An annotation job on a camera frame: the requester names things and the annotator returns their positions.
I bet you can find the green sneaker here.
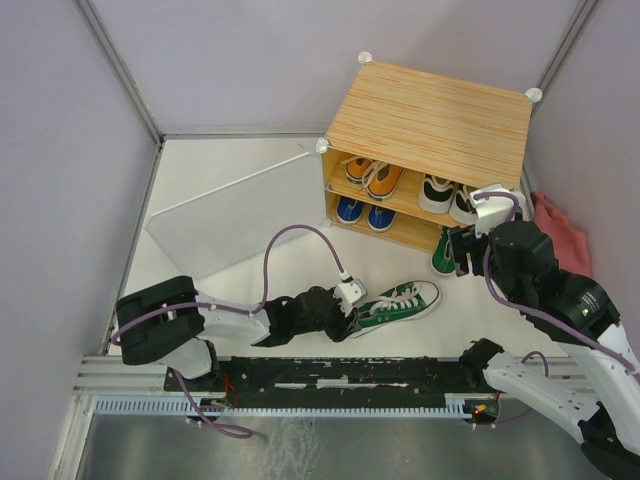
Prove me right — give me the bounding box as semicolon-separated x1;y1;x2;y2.
431;227;455;276
348;280;442;338

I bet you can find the black sneaker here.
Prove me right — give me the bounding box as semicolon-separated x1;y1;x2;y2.
418;175;456;214
449;184;478;225

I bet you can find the blue sneaker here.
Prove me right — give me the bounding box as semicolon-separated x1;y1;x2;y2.
367;206;396;233
336;196;365;225

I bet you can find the wooden shoe cabinet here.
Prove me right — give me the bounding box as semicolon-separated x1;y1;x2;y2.
317;51;542;252

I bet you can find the white cabinet door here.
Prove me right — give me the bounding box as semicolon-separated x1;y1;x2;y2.
145;153;326;280

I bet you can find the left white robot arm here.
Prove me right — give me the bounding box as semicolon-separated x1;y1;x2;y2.
111;274;366;390

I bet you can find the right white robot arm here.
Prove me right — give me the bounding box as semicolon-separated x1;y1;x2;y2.
447;219;639;479

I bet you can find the pink cloth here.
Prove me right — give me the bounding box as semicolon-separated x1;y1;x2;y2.
530;191;592;277

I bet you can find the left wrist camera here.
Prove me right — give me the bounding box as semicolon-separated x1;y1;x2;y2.
333;278;367;310

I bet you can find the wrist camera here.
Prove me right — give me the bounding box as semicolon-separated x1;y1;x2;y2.
333;278;367;310
470;183;526;238

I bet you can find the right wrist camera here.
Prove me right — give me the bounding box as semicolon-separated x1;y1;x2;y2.
470;183;526;238

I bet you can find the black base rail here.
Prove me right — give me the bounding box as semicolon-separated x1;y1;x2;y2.
185;357;495;408

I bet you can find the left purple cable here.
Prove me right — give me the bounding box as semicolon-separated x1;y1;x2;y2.
110;224;351;346

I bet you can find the light blue cable duct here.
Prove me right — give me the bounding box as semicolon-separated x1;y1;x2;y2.
93;395;471;420

